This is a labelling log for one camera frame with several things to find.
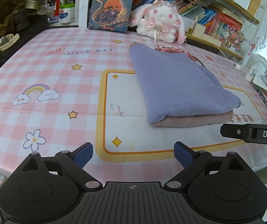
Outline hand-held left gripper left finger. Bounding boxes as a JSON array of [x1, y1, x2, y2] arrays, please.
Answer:
[[19, 142, 102, 190]]

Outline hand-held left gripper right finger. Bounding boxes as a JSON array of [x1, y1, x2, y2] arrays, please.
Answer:
[[164, 142, 249, 189]]

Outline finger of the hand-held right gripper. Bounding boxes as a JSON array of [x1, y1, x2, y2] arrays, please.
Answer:
[[220, 122, 248, 141]]

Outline mauve knit garment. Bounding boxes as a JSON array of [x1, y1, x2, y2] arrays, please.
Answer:
[[130, 41, 235, 128]]

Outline purple knit garment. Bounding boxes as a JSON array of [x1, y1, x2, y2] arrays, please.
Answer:
[[129, 42, 241, 125]]

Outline white paper card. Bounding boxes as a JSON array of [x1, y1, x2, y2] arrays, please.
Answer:
[[252, 71, 267, 91]]

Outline small white cup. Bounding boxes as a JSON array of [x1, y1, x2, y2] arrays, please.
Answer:
[[245, 72, 256, 83]]

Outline colourful flower bouquet decoration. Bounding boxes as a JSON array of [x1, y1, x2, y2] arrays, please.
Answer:
[[221, 26, 244, 53]]

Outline flat white box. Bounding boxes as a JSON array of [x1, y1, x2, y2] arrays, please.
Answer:
[[203, 34, 222, 47]]

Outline red book set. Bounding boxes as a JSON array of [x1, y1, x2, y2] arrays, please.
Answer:
[[208, 14, 243, 39]]

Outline white square box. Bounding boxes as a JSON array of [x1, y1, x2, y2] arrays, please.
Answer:
[[193, 23, 206, 39]]

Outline row of colourful books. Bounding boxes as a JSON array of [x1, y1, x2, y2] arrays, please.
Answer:
[[131, 0, 218, 26]]

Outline white and pink plush bunny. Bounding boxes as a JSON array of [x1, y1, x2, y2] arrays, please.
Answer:
[[129, 0, 186, 45]]

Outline black chair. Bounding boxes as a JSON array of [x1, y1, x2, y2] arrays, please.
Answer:
[[0, 12, 50, 73]]

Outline beige smartwatch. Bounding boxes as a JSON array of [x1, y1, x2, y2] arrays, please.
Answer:
[[0, 33, 20, 51]]

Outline white jar with green rim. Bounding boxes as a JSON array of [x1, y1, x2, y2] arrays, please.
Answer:
[[58, 3, 75, 25]]

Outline large fantasy novel book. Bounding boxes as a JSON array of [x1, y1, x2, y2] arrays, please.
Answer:
[[88, 0, 137, 32]]

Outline white shelf upright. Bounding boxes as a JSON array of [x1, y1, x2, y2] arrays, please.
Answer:
[[79, 0, 95, 28]]

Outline red figure ornament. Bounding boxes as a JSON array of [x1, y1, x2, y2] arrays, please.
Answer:
[[54, 0, 61, 18]]

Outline round metal tin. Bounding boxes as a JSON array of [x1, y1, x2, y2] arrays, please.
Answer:
[[25, 0, 40, 11]]

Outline cartoon wall sticker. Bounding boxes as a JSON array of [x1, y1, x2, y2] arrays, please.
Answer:
[[248, 36, 261, 57]]

